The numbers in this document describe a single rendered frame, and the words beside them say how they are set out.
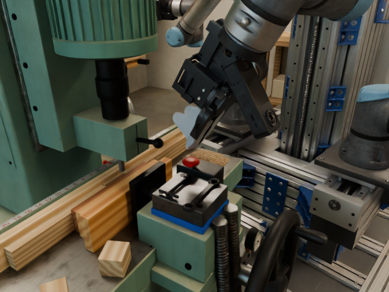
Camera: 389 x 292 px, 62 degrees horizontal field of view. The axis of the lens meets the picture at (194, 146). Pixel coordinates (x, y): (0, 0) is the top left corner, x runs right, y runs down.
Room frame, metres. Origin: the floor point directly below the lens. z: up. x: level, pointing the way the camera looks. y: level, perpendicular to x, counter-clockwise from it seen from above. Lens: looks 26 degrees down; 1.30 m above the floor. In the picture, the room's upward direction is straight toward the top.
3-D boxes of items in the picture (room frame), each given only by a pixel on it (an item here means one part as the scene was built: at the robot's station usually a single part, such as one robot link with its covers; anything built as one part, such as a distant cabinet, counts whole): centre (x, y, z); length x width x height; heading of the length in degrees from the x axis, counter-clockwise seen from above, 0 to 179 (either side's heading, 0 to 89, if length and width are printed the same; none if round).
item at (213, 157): (0.73, -0.03, 0.91); 0.10 x 0.07 x 0.02; 59
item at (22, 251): (0.63, 0.13, 0.92); 0.60 x 0.02 x 0.04; 149
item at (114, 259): (0.38, 0.12, 0.92); 0.04 x 0.04 x 0.03; 83
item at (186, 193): (0.47, 0.00, 0.99); 0.13 x 0.11 x 0.06; 149
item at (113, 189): (0.54, 0.14, 0.93); 0.22 x 0.02 x 0.06; 149
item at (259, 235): (0.70, -0.16, 0.65); 0.06 x 0.04 x 0.08; 149
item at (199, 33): (1.46, 0.01, 1.12); 0.11 x 0.08 x 0.11; 151
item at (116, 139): (0.60, 0.17, 1.03); 0.14 x 0.07 x 0.09; 59
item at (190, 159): (0.50, 0.01, 1.02); 0.03 x 0.03 x 0.01
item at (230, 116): (1.23, -0.17, 0.87); 0.15 x 0.15 x 0.10
